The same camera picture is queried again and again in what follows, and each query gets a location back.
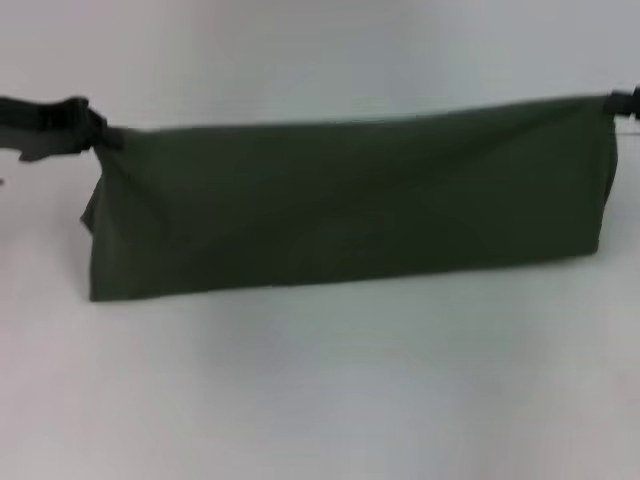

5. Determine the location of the dark green t-shirt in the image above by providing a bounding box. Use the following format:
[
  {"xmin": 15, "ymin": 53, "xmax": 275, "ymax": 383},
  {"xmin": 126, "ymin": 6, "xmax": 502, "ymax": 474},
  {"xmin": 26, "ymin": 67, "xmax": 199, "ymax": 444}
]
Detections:
[{"xmin": 79, "ymin": 97, "xmax": 621, "ymax": 304}]

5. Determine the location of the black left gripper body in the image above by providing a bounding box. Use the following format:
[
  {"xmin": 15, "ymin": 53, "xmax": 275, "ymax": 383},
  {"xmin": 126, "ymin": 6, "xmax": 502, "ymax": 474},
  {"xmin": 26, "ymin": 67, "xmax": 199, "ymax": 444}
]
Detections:
[{"xmin": 0, "ymin": 94, "xmax": 92, "ymax": 162}]

